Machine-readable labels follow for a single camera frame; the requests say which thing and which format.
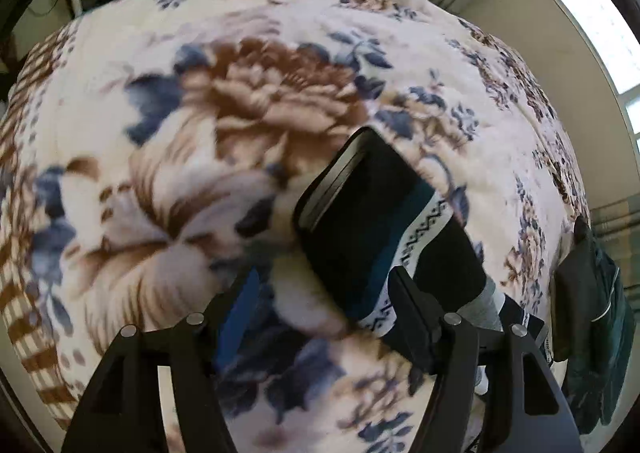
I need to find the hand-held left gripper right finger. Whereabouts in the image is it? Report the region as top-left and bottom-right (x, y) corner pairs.
(389, 266), (584, 453)

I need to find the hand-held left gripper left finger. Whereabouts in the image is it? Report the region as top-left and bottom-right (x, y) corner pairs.
(61, 267), (262, 453)

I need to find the black teal white patterned sock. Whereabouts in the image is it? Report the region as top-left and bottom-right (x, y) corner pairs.
(292, 127), (488, 336)

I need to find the dark green jacket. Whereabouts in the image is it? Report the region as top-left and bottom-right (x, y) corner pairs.
(549, 217), (637, 435)

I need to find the floral fleece blanket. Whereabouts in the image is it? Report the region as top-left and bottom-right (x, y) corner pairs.
(0, 0), (591, 453)

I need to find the window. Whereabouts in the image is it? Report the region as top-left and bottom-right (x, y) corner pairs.
(539, 0), (640, 154)

